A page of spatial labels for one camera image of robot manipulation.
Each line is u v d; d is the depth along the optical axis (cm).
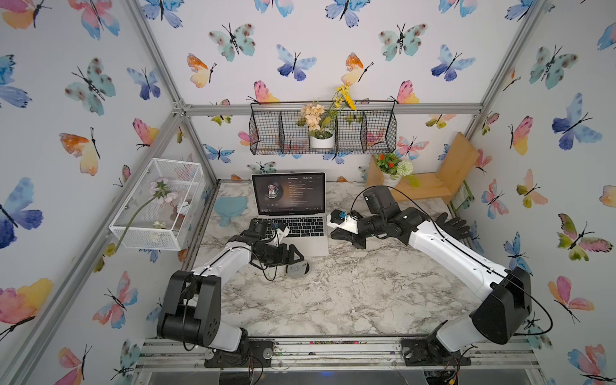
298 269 88
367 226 65
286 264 76
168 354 75
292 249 79
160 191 72
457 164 99
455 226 104
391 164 96
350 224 65
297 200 104
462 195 109
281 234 82
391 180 95
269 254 76
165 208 73
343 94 81
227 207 113
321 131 89
